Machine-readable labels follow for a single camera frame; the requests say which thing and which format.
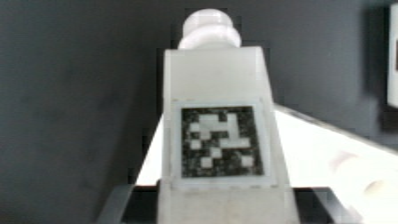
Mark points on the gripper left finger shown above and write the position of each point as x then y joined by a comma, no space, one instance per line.
116,205

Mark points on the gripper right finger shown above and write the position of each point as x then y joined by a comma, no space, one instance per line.
341,215

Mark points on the white table leg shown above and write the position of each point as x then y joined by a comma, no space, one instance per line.
224,185

